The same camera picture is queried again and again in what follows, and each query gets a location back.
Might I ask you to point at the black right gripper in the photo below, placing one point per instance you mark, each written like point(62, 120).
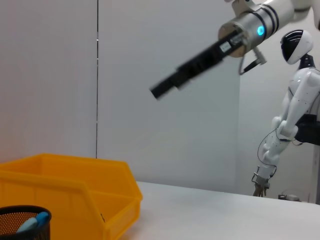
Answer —
point(202, 61)

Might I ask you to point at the blue scissors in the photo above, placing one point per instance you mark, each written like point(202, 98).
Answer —
point(32, 222)

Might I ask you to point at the black mesh pen holder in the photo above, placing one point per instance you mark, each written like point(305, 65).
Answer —
point(15, 225)

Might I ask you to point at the white humanoid robot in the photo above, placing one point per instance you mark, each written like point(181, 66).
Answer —
point(300, 90)

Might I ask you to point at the yellow plastic bin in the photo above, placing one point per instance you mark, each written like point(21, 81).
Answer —
point(75, 195)

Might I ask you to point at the black box behind humanoid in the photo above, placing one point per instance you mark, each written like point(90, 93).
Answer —
point(308, 130)

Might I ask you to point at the small grey device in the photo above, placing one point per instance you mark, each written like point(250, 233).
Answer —
point(288, 197)

